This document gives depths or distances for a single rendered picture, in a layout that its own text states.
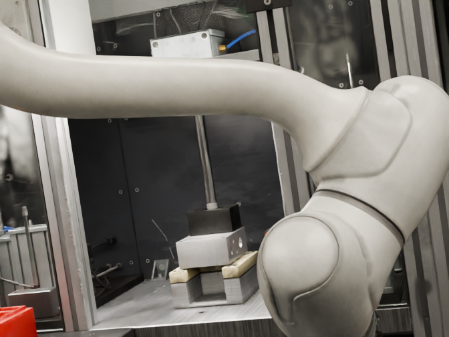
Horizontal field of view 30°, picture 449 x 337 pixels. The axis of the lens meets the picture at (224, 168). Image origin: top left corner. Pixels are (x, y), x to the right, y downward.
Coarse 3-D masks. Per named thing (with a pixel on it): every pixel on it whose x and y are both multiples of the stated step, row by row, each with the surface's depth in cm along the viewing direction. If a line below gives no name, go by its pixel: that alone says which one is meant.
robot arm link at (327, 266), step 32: (320, 192) 81; (288, 224) 74; (320, 224) 73; (352, 224) 77; (384, 224) 78; (288, 256) 72; (320, 256) 72; (352, 256) 73; (384, 256) 78; (288, 288) 72; (320, 288) 71; (352, 288) 73; (288, 320) 76; (320, 320) 74; (352, 320) 76
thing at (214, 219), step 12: (204, 120) 157; (204, 132) 156; (204, 144) 156; (204, 156) 156; (204, 168) 157; (204, 180) 157; (216, 204) 157; (192, 216) 156; (204, 216) 155; (216, 216) 154; (228, 216) 154; (192, 228) 156; (204, 228) 155; (216, 228) 155; (228, 228) 154
